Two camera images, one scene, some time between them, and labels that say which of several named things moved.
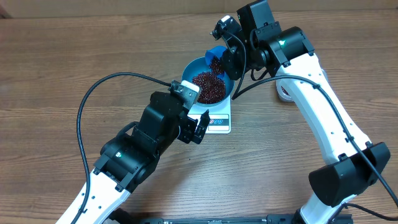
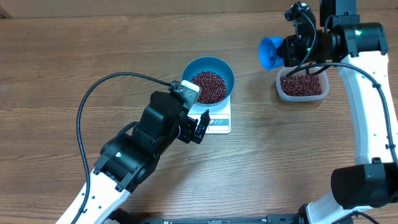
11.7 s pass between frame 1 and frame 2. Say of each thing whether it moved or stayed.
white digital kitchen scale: stayed
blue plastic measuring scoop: moved
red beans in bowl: stayed
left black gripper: stayed
